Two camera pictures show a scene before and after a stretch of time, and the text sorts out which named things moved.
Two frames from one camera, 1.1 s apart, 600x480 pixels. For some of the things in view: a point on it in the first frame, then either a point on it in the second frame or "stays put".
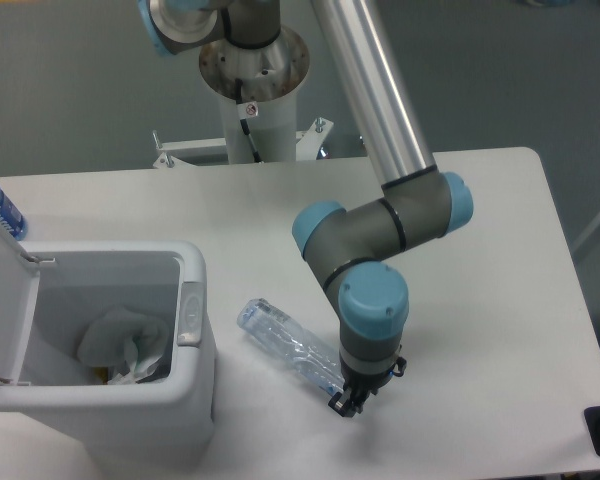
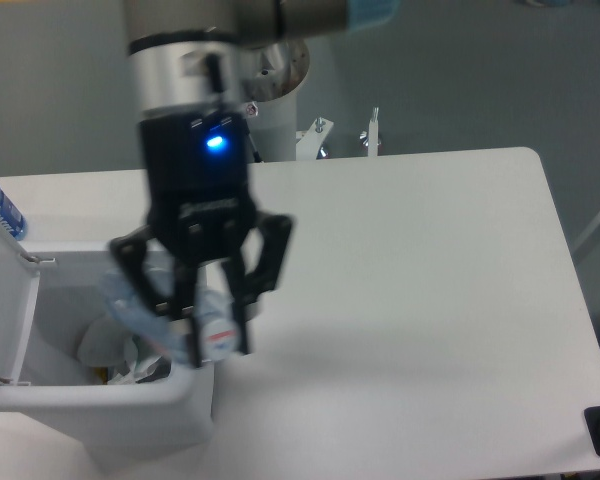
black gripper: x=359 y=385 -> x=195 y=170
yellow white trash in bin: x=102 y=373 stays put
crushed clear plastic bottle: x=296 y=348 -> x=164 y=334
